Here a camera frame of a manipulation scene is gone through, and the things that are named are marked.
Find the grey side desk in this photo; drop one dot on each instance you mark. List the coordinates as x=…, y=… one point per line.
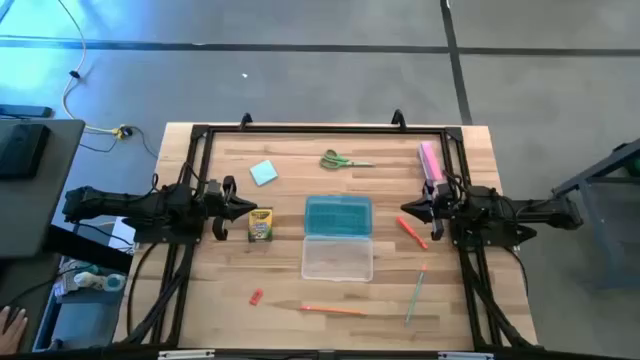
x=30, y=215

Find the black desk support beam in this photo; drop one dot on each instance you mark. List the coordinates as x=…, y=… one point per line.
x=90, y=250

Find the black metal table frame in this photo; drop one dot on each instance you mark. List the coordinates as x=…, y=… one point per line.
x=325, y=129

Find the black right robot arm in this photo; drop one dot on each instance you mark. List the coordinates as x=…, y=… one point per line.
x=540, y=210

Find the dark flat bar device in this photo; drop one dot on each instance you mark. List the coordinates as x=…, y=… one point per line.
x=25, y=111

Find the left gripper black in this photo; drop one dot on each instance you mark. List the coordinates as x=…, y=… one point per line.
x=216, y=207

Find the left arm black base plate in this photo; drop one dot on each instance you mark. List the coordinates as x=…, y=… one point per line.
x=150, y=236

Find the blue grey metal cart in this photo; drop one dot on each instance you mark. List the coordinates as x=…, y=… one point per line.
x=590, y=176

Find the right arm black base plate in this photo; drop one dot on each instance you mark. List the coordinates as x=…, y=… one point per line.
x=520, y=235

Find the small red eraser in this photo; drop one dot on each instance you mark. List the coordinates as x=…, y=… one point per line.
x=256, y=297

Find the orange pencil pink eraser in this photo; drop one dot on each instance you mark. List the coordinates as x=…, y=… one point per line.
x=332, y=310

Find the white metal bracket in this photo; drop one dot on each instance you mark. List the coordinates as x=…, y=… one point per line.
x=186, y=354
x=465, y=355

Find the red orange marker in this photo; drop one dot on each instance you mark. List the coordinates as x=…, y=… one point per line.
x=412, y=233

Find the person's hand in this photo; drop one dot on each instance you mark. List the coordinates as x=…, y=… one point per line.
x=12, y=330

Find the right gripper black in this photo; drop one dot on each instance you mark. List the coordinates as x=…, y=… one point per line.
x=437, y=210

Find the black box device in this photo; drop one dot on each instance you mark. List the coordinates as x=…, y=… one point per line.
x=22, y=150

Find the black frame clamp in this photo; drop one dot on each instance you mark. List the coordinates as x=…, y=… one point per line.
x=245, y=121
x=398, y=120

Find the blue storage bin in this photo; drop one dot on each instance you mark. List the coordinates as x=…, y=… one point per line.
x=75, y=325

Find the yellow green crayon box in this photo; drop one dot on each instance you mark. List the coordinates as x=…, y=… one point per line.
x=260, y=225

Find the white teal bottle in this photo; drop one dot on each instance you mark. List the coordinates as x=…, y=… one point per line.
x=100, y=281

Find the light blue sticky note pad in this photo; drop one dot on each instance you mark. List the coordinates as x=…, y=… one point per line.
x=263, y=173

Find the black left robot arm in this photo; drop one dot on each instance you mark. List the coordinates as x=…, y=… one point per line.
x=125, y=205

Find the green pencil orange end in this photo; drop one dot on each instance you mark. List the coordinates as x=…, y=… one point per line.
x=415, y=295

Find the clear pencil case blue lid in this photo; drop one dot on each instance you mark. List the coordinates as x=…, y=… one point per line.
x=337, y=220

